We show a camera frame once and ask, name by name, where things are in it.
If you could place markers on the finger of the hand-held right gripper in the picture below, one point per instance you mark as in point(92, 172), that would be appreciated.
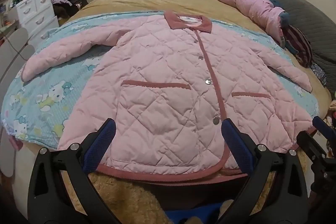
point(321, 124)

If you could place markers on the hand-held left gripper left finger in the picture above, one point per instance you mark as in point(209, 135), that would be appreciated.
point(103, 142)

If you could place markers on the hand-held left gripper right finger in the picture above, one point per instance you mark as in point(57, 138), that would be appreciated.
point(235, 142)

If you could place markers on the pink quilted jacket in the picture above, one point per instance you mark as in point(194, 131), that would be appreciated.
point(157, 69)

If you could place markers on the pile of pink clothes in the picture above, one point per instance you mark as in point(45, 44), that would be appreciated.
point(252, 6)

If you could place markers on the dark floral cloth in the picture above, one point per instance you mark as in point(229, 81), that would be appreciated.
point(319, 74)

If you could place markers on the blue cartoon print blanket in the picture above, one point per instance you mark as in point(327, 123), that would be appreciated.
point(52, 82)

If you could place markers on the blue cloth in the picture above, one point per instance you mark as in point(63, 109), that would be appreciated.
point(194, 213)

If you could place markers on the striped dark garment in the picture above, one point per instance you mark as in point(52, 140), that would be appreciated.
point(299, 45)

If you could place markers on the grey padded headboard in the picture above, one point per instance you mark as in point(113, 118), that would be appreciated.
point(309, 16)

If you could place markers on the white drawer chest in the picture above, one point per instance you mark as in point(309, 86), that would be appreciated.
point(36, 14)

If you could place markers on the bed with tan cover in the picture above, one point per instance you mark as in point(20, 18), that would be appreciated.
point(157, 1)

